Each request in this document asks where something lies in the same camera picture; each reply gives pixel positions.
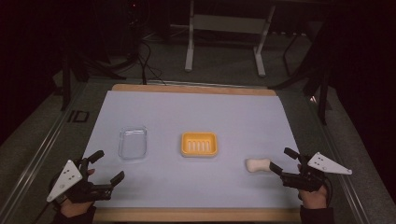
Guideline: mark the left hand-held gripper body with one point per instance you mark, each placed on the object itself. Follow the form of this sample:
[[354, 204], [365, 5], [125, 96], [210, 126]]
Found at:
[[65, 179]]

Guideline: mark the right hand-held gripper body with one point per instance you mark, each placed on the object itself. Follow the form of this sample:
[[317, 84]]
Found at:
[[306, 180]]

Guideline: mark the person's right hand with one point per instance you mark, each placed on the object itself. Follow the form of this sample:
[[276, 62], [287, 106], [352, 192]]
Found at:
[[314, 199]]

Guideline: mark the person's left hand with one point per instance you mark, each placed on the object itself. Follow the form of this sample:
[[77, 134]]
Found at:
[[74, 209]]

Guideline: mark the clear plastic container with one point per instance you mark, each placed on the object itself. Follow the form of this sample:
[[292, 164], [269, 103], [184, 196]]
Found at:
[[133, 143]]

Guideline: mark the black tripod stand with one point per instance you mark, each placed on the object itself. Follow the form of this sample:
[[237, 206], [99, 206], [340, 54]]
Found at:
[[323, 93], [66, 84]]

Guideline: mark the pale table mat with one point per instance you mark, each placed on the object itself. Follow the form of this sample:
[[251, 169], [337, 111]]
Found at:
[[193, 180]]

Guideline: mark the yellow soap dish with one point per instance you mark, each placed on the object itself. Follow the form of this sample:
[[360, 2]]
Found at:
[[199, 144]]

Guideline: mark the metal floor rail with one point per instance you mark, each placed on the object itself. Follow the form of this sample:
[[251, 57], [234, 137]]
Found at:
[[345, 186], [37, 155]]

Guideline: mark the white metal stand frame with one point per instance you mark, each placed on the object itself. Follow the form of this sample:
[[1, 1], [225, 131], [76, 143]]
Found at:
[[229, 24]]

